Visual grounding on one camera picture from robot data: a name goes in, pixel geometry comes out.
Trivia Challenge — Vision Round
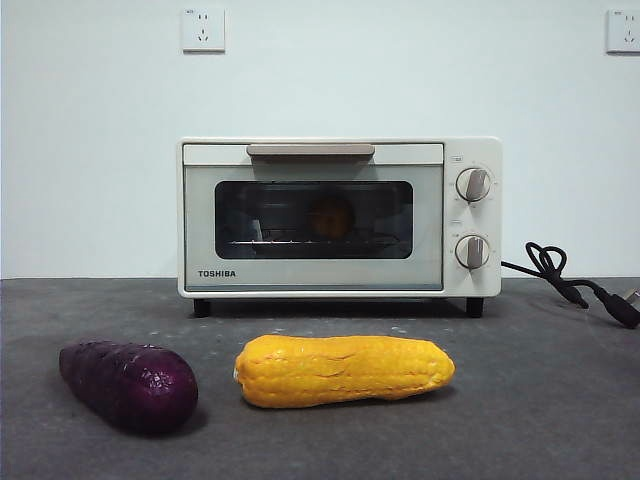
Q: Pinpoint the beige oven door handle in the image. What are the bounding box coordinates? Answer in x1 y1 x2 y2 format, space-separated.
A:
245 143 376 164

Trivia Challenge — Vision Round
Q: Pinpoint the white Toshiba toaster oven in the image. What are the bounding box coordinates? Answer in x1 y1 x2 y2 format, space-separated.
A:
175 135 504 319

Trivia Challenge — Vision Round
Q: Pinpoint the black oven power cable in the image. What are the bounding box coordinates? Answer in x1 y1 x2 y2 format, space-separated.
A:
501 241 604 309

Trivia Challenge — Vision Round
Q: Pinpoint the beige round oven knob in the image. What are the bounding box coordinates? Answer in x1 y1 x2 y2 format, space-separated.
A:
454 233 492 270
455 166 494 204

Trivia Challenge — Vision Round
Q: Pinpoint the glass-windowed oven door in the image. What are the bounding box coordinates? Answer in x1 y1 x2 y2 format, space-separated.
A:
182 142 445 294

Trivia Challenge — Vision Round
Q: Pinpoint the brown potato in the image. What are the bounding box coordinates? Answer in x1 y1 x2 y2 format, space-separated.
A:
307 194 354 238

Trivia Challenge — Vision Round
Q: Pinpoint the purple sweet potato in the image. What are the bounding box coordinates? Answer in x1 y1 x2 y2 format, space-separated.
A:
58 338 200 435

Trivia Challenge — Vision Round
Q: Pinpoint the yellow corn cob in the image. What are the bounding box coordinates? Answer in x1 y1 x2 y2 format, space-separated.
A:
233 333 457 409

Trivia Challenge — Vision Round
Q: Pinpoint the metal wire oven rack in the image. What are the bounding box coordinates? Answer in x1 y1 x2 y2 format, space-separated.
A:
228 238 410 248

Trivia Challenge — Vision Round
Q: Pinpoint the white wall socket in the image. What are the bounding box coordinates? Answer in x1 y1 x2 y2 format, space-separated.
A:
181 7 226 55
605 8 640 56

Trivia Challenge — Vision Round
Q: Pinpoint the black power plug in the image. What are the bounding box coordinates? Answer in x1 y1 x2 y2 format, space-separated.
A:
593 287 640 330

